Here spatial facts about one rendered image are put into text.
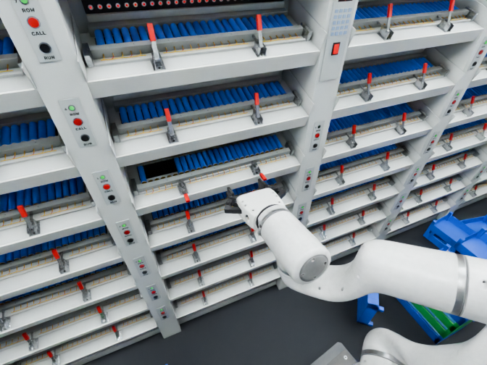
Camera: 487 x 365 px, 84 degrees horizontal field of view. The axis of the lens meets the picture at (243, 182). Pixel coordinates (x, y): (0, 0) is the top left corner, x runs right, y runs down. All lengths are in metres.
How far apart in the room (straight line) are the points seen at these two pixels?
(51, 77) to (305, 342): 1.56
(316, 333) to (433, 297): 1.28
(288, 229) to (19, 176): 0.65
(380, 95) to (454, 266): 0.78
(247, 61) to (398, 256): 0.56
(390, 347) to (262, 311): 0.97
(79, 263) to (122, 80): 0.66
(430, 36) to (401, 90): 0.19
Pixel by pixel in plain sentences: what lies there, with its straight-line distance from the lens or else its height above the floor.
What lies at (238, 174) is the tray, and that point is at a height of 0.97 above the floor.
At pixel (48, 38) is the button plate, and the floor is 1.46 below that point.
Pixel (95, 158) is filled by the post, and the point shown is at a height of 1.18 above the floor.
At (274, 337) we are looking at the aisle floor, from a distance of 1.69.
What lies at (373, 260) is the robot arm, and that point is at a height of 1.21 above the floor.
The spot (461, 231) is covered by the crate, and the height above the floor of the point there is 0.08.
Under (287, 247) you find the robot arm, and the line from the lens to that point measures 0.52.
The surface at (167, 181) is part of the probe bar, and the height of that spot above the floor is 1.01.
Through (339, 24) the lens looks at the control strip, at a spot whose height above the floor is 1.43.
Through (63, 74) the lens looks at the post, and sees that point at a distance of 0.71.
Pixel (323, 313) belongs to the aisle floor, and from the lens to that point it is 1.79.
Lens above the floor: 1.59
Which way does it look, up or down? 41 degrees down
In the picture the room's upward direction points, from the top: straight up
